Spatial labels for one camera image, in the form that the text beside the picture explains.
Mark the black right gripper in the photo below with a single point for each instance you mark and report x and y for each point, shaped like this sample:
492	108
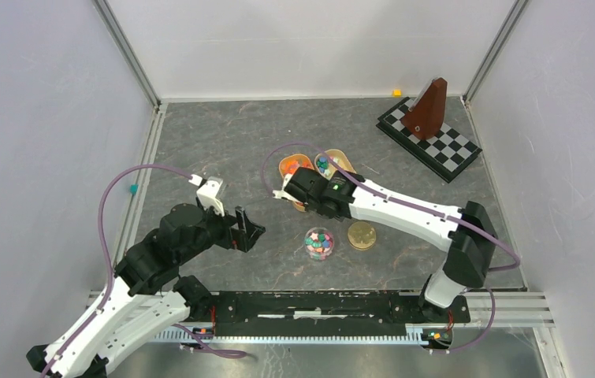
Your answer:
308	207

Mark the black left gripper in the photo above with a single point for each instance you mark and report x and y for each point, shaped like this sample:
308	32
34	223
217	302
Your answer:
243	237

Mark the gold tin of star candies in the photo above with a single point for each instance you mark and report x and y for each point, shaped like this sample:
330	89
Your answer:
322	163

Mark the clear plastic round jar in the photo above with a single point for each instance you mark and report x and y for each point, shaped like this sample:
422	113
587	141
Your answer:
318	243

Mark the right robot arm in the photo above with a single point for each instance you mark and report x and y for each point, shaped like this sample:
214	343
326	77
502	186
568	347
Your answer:
465	234

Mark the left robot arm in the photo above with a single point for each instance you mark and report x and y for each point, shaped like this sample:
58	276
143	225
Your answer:
147	293

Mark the gold tin of gummy candies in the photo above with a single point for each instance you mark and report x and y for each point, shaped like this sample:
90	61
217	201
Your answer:
289	164

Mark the gold round jar lid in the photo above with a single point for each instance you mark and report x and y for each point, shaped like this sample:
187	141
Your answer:
361	235

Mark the brown wooden metronome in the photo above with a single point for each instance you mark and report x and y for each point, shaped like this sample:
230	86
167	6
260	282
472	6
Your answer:
425	116

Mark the black white chessboard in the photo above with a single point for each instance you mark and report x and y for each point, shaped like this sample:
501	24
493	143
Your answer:
447	154

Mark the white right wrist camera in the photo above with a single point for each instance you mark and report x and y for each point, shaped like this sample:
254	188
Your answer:
281	194

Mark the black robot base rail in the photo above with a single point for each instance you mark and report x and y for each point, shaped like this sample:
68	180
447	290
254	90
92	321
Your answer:
322	313

